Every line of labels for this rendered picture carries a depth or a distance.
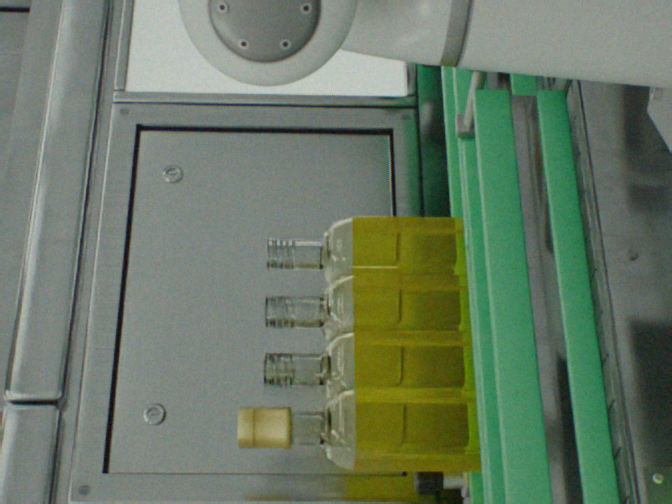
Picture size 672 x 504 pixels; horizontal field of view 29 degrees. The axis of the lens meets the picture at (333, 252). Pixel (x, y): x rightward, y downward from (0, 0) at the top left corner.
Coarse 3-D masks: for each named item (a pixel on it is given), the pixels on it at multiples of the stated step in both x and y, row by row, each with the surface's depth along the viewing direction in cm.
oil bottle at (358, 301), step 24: (336, 288) 114; (360, 288) 114; (384, 288) 114; (408, 288) 114; (432, 288) 114; (456, 288) 114; (336, 312) 112; (360, 312) 112; (384, 312) 112; (408, 312) 112; (432, 312) 112; (456, 312) 113
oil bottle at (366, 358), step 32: (320, 352) 112; (352, 352) 110; (384, 352) 110; (416, 352) 110; (448, 352) 110; (320, 384) 111; (352, 384) 109; (384, 384) 109; (416, 384) 109; (448, 384) 109
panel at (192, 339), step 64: (128, 0) 151; (128, 64) 146; (128, 128) 141; (192, 128) 142; (256, 128) 142; (320, 128) 142; (384, 128) 142; (128, 192) 136; (192, 192) 137; (256, 192) 137; (320, 192) 138; (384, 192) 138; (128, 256) 133; (192, 256) 133; (256, 256) 133; (128, 320) 128; (192, 320) 129; (256, 320) 129; (128, 384) 125; (192, 384) 125; (256, 384) 125; (128, 448) 121; (192, 448) 121; (256, 448) 121; (320, 448) 122
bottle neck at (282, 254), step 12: (276, 240) 117; (288, 240) 117; (300, 240) 117; (312, 240) 118; (276, 252) 117; (288, 252) 117; (300, 252) 117; (312, 252) 117; (276, 264) 117; (288, 264) 117; (300, 264) 117; (312, 264) 117
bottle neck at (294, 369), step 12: (264, 360) 111; (276, 360) 111; (288, 360) 111; (300, 360) 111; (312, 360) 111; (264, 372) 111; (276, 372) 111; (288, 372) 111; (300, 372) 111; (312, 372) 111; (264, 384) 111; (276, 384) 111; (288, 384) 111; (300, 384) 111; (312, 384) 111
